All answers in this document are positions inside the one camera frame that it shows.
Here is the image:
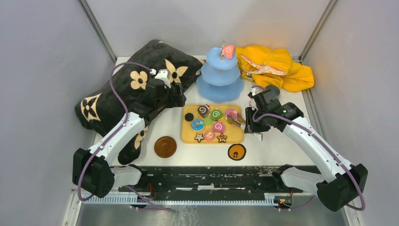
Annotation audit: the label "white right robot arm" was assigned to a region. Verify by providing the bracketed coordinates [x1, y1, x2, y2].
[244, 85, 368, 212]

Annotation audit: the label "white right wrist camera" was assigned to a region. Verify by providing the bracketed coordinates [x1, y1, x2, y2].
[248, 85, 264, 107]

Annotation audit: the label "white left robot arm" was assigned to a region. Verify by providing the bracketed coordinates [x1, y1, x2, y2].
[72, 78, 186, 202]

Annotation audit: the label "metal serving tongs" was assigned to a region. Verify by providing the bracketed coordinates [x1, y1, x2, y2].
[227, 114, 263, 141]

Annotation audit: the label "black floral plush pillow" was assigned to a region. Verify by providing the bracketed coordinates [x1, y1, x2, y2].
[75, 40, 205, 165]

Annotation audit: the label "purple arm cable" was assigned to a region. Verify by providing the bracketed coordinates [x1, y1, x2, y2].
[252, 86, 366, 212]
[76, 62, 157, 202]

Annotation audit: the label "pink frosted donut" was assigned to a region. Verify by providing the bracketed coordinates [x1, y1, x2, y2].
[224, 109, 238, 121]

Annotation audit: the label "black sandwich cookie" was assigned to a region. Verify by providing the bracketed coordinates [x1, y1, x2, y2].
[184, 113, 194, 122]

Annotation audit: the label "green swirl roll cake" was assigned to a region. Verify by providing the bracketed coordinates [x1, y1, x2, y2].
[210, 108, 223, 121]

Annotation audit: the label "grey mug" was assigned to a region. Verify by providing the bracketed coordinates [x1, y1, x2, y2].
[266, 85, 280, 99]

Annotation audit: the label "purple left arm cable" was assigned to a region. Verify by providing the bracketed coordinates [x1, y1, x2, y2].
[76, 62, 157, 202]

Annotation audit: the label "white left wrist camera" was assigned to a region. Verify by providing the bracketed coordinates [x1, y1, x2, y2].
[154, 69, 171, 88]

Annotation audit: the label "salmon swirl cake slice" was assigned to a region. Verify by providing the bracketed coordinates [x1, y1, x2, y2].
[221, 45, 234, 59]

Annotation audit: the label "blue three-tier cake stand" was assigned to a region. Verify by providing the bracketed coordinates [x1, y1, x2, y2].
[196, 41, 244, 103]

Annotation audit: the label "brown round coaster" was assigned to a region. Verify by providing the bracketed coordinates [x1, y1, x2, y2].
[154, 136, 177, 158]

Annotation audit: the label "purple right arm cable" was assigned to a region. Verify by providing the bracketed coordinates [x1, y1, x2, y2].
[252, 86, 366, 212]

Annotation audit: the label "yellow serving tray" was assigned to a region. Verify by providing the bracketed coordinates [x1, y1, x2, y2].
[181, 104, 244, 145]

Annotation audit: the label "pink swirl roll cake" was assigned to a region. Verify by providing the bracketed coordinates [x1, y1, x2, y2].
[212, 121, 226, 134]

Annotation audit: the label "chocolate swirl roll cake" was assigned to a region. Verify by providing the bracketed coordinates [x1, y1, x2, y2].
[197, 104, 210, 118]

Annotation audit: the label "pink round candy cake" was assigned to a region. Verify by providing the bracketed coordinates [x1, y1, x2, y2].
[204, 130, 215, 142]

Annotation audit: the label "yellow black round coaster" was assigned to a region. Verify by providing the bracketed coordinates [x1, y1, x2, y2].
[227, 144, 247, 161]

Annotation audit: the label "blue frosted donut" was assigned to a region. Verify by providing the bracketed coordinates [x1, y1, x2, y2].
[191, 119, 205, 132]

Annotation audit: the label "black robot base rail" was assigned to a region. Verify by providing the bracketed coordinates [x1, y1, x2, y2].
[132, 166, 299, 201]

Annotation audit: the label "yellow garment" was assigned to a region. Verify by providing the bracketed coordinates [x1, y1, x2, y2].
[236, 45, 315, 92]

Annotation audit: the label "green macaron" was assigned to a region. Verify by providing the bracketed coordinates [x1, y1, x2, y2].
[203, 117, 213, 126]

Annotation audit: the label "star cookie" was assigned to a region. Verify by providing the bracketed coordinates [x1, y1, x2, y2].
[216, 133, 228, 143]
[194, 133, 205, 143]

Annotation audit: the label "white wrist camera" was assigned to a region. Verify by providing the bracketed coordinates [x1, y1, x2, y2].
[154, 69, 171, 88]
[248, 85, 264, 107]

